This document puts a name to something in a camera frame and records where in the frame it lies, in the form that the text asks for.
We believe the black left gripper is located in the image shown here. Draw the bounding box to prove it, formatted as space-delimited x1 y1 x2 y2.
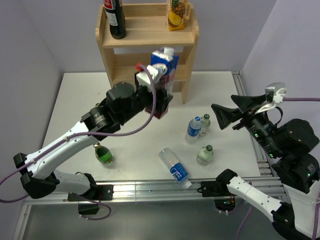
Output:
119 72 173 124

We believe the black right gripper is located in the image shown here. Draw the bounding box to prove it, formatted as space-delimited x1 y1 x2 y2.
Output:
209 92 281 156

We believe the blue grape juice carton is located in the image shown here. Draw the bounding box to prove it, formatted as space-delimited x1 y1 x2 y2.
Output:
150 46 180 119

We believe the pocari sweat bottle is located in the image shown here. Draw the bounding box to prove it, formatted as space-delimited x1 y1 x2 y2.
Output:
185 116 203 144
158 148 192 189

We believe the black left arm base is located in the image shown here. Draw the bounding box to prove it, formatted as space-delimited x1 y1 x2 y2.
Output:
67 184 115 216

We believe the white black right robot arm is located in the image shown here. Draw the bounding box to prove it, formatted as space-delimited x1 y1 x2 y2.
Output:
211 94 320 240

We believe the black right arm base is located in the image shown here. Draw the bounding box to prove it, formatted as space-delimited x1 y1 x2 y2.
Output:
197 180 231 198

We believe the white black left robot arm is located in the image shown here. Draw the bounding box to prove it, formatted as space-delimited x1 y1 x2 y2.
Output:
13 82 173 200

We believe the wooden two-tier shelf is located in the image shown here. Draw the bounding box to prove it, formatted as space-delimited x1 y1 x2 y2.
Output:
95 3 200 104

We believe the clear glass bottle rear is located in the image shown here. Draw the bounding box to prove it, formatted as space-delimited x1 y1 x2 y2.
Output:
199 113 211 136

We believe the clear glass bottle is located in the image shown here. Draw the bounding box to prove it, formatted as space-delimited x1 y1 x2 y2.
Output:
196 145 214 166
199 113 211 136

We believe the Pocari Sweat bottle standing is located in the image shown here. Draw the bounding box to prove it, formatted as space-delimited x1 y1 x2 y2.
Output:
185 116 203 144

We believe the clear glass bottle front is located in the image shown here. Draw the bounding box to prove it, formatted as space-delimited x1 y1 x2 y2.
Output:
196 145 214 166

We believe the green glass bottle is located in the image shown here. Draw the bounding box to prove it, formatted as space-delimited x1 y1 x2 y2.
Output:
93 142 113 165

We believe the pineapple juice carton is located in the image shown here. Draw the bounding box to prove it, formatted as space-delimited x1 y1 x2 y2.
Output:
166 0 189 32

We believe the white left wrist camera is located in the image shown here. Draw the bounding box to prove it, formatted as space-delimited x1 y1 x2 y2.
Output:
136 63 167 88

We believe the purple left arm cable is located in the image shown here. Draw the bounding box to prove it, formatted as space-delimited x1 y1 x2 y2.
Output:
0 63 158 221

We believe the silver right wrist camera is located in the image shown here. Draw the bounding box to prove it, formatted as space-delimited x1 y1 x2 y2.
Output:
265 82 287 104

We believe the aluminium frame rail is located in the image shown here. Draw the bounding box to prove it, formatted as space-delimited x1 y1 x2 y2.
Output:
14 71 286 240

